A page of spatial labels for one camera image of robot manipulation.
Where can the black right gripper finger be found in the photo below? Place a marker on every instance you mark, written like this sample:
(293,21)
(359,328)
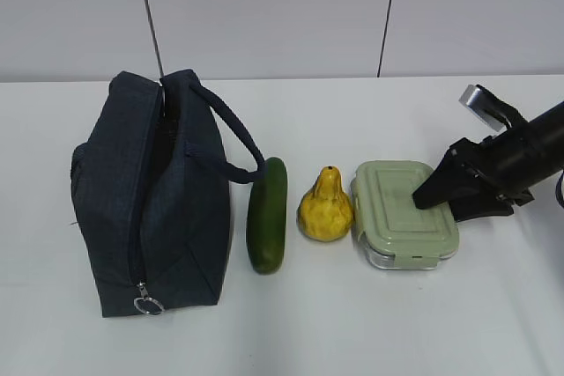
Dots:
(468,209)
(449,181)

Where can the green cucumber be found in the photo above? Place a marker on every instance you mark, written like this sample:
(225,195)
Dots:
(266,218)

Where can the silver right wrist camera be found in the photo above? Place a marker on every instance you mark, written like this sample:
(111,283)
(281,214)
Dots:
(486,107)

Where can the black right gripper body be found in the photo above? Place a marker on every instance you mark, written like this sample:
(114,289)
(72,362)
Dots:
(492,173)

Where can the dark blue fabric lunch bag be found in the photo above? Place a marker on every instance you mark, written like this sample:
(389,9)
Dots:
(150,188)

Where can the yellow pear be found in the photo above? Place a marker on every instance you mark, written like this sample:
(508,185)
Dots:
(325,212)

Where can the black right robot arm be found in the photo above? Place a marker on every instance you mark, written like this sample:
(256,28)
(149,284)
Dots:
(547,132)

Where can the glass container with green lid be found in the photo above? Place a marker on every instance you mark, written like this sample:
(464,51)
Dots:
(393,233)

